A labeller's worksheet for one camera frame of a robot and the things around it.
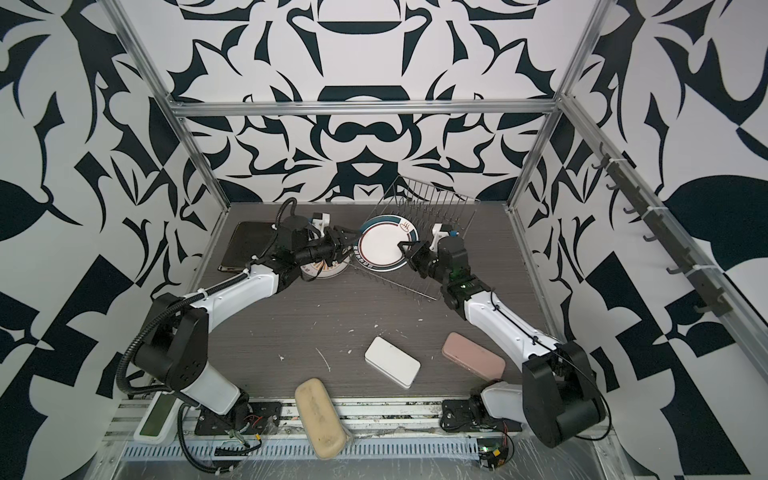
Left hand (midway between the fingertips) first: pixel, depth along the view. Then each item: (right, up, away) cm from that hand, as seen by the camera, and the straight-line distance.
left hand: (364, 231), depth 80 cm
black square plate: (-42, -4, +25) cm, 49 cm away
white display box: (-47, -44, -10) cm, 65 cm away
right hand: (+9, -3, -1) cm, 9 cm away
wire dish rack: (+14, +7, +33) cm, 36 cm away
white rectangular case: (+8, -34, 0) cm, 35 cm away
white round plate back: (-11, -10, -4) cm, 15 cm away
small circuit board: (+31, -52, -9) cm, 61 cm away
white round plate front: (+3, -4, +2) cm, 5 cm away
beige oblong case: (-9, -44, -9) cm, 46 cm away
